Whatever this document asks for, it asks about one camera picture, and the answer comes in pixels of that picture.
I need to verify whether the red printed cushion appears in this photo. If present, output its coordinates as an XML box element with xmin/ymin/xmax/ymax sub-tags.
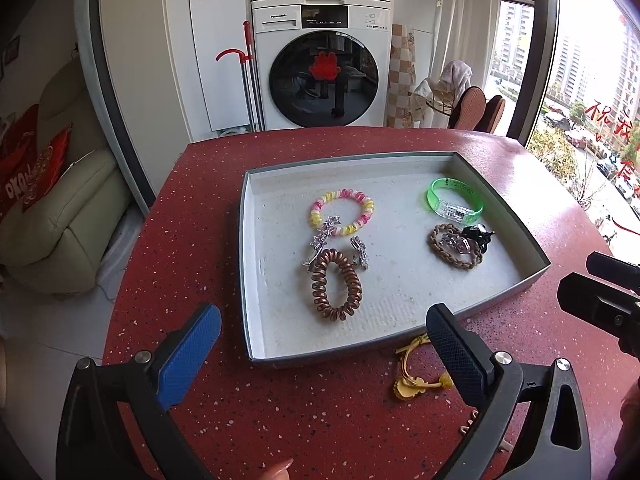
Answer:
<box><xmin>1</xmin><ymin>104</ymin><xmax>73</xmax><ymax>218</ymax></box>

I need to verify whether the brown braided bracelet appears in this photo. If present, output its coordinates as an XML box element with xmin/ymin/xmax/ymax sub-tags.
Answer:
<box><xmin>427</xmin><ymin>222</ymin><xmax>485</xmax><ymax>271</ymax></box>

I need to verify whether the yellow hair tie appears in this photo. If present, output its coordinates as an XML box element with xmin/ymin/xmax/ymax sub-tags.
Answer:
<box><xmin>391</xmin><ymin>331</ymin><xmax>457</xmax><ymax>402</ymax></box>

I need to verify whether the brown chair near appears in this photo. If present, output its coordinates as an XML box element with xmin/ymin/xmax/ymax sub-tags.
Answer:
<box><xmin>448</xmin><ymin>86</ymin><xmax>486</xmax><ymax>131</ymax></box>

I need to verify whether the black hair claw clip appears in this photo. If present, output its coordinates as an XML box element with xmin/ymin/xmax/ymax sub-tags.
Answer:
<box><xmin>461</xmin><ymin>223</ymin><xmax>495</xmax><ymax>254</ymax></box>

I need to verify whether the cream leather sofa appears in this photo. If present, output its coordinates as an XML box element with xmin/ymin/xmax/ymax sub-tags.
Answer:
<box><xmin>1</xmin><ymin>58</ymin><xmax>131</xmax><ymax>295</ymax></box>

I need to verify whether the brown chair far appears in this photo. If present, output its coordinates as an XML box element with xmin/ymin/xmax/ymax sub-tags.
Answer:
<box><xmin>474</xmin><ymin>94</ymin><xmax>506</xmax><ymax>133</ymax></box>

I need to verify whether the checkered folded board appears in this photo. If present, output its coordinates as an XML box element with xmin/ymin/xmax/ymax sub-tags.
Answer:
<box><xmin>386</xmin><ymin>24</ymin><xmax>416</xmax><ymax>129</ymax></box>

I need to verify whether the white curtain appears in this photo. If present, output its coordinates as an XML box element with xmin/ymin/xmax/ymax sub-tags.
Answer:
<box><xmin>432</xmin><ymin>0</ymin><xmax>501</xmax><ymax>87</ymax></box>

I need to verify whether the small pink silver charm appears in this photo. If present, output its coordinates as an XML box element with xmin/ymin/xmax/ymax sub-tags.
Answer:
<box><xmin>442</xmin><ymin>233</ymin><xmax>472</xmax><ymax>255</ymax></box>

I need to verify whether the green translucent bangle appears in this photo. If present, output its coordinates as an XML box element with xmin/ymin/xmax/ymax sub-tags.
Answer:
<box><xmin>425</xmin><ymin>177</ymin><xmax>485</xmax><ymax>226</ymax></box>

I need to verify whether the brown chair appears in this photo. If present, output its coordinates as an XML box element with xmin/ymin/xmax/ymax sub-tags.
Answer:
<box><xmin>474</xmin><ymin>94</ymin><xmax>506</xmax><ymax>133</ymax></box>
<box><xmin>448</xmin><ymin>86</ymin><xmax>486</xmax><ymax>131</ymax></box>

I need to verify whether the silver keychain clasp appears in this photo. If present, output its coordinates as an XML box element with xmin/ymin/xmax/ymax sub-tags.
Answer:
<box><xmin>303</xmin><ymin>216</ymin><xmax>341</xmax><ymax>272</ymax></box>

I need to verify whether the person's left hand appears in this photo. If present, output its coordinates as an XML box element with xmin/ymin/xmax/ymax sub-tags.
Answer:
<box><xmin>259</xmin><ymin>458</ymin><xmax>294</xmax><ymax>480</ymax></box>

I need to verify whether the silver rhinestone hair clip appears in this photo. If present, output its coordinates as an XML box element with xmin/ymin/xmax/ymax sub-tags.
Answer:
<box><xmin>349</xmin><ymin>236</ymin><xmax>369</xmax><ymax>270</ymax></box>

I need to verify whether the white front-load washing machine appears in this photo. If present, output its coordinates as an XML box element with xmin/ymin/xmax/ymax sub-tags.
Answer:
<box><xmin>253</xmin><ymin>0</ymin><xmax>392</xmax><ymax>130</ymax></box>

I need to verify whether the pink yellow beaded bracelet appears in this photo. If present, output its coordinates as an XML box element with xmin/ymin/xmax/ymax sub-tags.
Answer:
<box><xmin>308</xmin><ymin>187</ymin><xmax>376</xmax><ymax>238</ymax></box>

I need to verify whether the red handled mop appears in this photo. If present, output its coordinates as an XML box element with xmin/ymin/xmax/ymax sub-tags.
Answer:
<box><xmin>215</xmin><ymin>20</ymin><xmax>265</xmax><ymax>132</ymax></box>

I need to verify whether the white cloth on chair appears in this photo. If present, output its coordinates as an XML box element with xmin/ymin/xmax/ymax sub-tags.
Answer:
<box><xmin>410</xmin><ymin>60</ymin><xmax>473</xmax><ymax>128</ymax></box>

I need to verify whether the white tall cabinet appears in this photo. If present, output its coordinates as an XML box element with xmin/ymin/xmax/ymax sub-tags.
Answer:
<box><xmin>99</xmin><ymin>0</ymin><xmax>250</xmax><ymax>194</ymax></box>

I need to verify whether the grey shallow jewelry tray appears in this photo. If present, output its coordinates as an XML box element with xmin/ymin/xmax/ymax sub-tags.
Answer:
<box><xmin>239</xmin><ymin>152</ymin><xmax>550</xmax><ymax>365</ymax></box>

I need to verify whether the brown spiral hair tie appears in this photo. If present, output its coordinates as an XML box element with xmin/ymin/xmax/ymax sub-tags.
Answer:
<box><xmin>310</xmin><ymin>247</ymin><xmax>364</xmax><ymax>323</ymax></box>

